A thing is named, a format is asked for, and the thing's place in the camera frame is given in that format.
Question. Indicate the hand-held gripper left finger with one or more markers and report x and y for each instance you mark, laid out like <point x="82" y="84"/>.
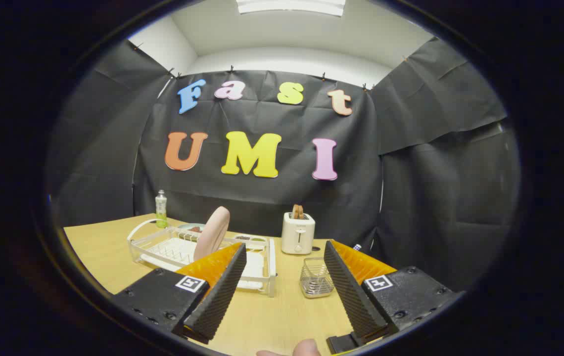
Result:
<point x="222" y="291"/>

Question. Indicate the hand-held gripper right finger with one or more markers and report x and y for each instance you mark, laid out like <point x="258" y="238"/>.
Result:
<point x="351" y="291"/>

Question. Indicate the pink plate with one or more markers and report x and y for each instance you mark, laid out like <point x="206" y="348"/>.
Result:
<point x="212" y="232"/>

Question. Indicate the light blue dish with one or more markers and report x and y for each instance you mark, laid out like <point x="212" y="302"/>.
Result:
<point x="185" y="228"/>

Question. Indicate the white divided tray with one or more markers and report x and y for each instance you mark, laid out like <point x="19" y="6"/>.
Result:
<point x="257" y="239"/>

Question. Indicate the white drip tray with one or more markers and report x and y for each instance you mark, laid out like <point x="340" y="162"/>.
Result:
<point x="173" y="248"/>

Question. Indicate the white toaster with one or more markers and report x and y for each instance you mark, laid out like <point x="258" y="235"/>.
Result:
<point x="298" y="237"/>

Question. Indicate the brown bread slice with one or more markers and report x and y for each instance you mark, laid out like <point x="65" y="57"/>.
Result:
<point x="302" y="212"/>
<point x="295" y="212"/>

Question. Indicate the green drink bottle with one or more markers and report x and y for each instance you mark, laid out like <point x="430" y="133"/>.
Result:
<point x="161" y="210"/>

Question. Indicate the black backdrop cloth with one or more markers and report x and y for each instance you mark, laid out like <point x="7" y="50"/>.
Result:
<point x="410" y="198"/>

